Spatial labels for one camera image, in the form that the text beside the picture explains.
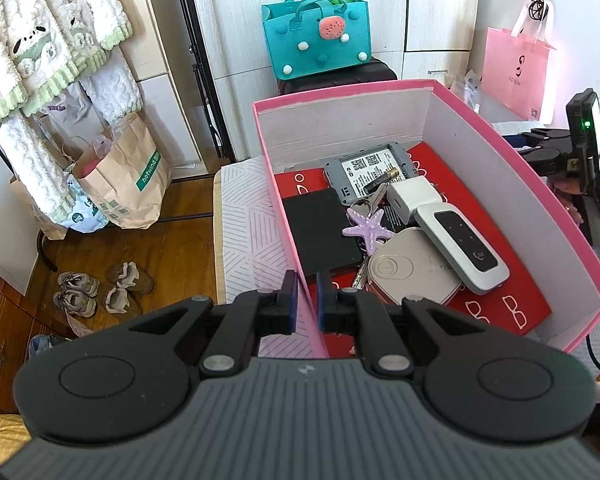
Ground white plastic bag green print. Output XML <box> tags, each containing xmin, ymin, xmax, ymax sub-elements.
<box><xmin>65</xmin><ymin>172</ymin><xmax>109</xmax><ymax>234</ymax></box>

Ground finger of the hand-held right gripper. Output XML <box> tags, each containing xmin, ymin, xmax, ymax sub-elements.
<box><xmin>500</xmin><ymin>128</ymin><xmax>551</xmax><ymax>151</ymax></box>

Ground small cylindrical battery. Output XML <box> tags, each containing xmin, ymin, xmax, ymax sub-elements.
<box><xmin>362</xmin><ymin>170</ymin><xmax>402</xmax><ymax>197</ymax></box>

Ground clear plastic packet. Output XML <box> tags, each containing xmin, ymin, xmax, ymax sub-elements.
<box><xmin>450</xmin><ymin>70</ymin><xmax>484</xmax><ymax>111</ymax></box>

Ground beige rounded square device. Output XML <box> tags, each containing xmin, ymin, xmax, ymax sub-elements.
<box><xmin>366</xmin><ymin>227</ymin><xmax>465</xmax><ymax>307</ymax></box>

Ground wooden cabinet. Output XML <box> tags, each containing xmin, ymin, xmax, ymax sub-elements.
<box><xmin>0</xmin><ymin>260</ymin><xmax>51</xmax><ymax>404</ymax></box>

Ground white woodgrain wardrobe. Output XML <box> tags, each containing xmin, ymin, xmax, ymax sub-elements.
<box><xmin>185</xmin><ymin>0</ymin><xmax>483</xmax><ymax>166</ymax></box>

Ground brown paper bag green label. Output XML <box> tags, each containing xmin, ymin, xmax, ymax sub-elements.
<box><xmin>75</xmin><ymin>112</ymin><xmax>174</xmax><ymax>230</ymax></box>

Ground white charger plug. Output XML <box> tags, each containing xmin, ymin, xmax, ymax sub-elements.
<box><xmin>386</xmin><ymin>177</ymin><xmax>444</xmax><ymax>225</ymax></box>

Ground cream cabinet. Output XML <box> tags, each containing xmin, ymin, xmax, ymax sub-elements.
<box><xmin>110</xmin><ymin>0</ymin><xmax>216</xmax><ymax>181</ymax></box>

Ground pink cardboard box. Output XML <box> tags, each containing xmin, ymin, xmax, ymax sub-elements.
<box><xmin>252</xmin><ymin>78</ymin><xmax>600</xmax><ymax>358</ymax></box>

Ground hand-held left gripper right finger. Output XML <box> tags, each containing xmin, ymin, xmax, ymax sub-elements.
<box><xmin>316</xmin><ymin>271</ymin><xmax>487</xmax><ymax>377</ymax></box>

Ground teal felt tote bag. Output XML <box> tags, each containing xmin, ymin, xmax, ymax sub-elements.
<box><xmin>261</xmin><ymin>0</ymin><xmax>373</xmax><ymax>81</ymax></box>

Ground purple starfish keychain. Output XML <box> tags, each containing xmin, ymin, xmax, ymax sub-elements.
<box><xmin>341</xmin><ymin>182</ymin><xmax>397</xmax><ymax>254</ymax></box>

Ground grey device cover white label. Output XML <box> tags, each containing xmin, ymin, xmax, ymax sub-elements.
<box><xmin>322</xmin><ymin>142</ymin><xmax>419</xmax><ymax>200</ymax></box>

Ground silver keys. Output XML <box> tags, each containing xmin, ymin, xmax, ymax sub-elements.
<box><xmin>352</xmin><ymin>252</ymin><xmax>374</xmax><ymax>291</ymax></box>

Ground black tripod pole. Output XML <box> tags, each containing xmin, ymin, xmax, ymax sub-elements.
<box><xmin>170</xmin><ymin>0</ymin><xmax>238</xmax><ymax>164</ymax></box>

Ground black battery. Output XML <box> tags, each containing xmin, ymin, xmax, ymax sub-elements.
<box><xmin>382</xmin><ymin>205</ymin><xmax>407</xmax><ymax>234</ymax></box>

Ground person's right hand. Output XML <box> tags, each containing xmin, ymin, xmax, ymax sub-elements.
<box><xmin>554</xmin><ymin>177</ymin><xmax>589</xmax><ymax>224</ymax></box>

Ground white pocket router black panel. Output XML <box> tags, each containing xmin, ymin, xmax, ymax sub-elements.
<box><xmin>412</xmin><ymin>204</ymin><xmax>511</xmax><ymax>296</ymax></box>

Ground yellow cloth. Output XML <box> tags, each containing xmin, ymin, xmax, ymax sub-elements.
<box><xmin>0</xmin><ymin>414</ymin><xmax>34</xmax><ymax>467</ymax></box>

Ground plain brown paper bag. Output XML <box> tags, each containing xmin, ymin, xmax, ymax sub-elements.
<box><xmin>9</xmin><ymin>135</ymin><xmax>91</xmax><ymax>240</ymax></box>

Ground white bag purple print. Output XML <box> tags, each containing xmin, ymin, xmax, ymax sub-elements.
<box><xmin>40</xmin><ymin>82</ymin><xmax>94</xmax><ymax>126</ymax></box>

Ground brown fluffy slipper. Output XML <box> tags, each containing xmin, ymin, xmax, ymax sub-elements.
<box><xmin>105</xmin><ymin>261</ymin><xmax>155</xmax><ymax>295</ymax></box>
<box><xmin>103</xmin><ymin>286</ymin><xmax>142</xmax><ymax>316</ymax></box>

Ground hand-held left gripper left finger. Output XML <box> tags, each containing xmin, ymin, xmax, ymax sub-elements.
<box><xmin>128</xmin><ymin>270</ymin><xmax>299</xmax><ymax>379</ymax></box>

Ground pink non-woven tote bag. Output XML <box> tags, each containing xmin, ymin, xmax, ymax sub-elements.
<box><xmin>482</xmin><ymin>0</ymin><xmax>557</xmax><ymax>122</ymax></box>

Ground grey blue cloth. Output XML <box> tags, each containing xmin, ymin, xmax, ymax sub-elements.
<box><xmin>27</xmin><ymin>335</ymin><xmax>69</xmax><ymax>361</ymax></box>

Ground black rectangular device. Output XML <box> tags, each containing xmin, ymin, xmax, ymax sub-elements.
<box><xmin>281</xmin><ymin>187</ymin><xmax>364</xmax><ymax>277</ymax></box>

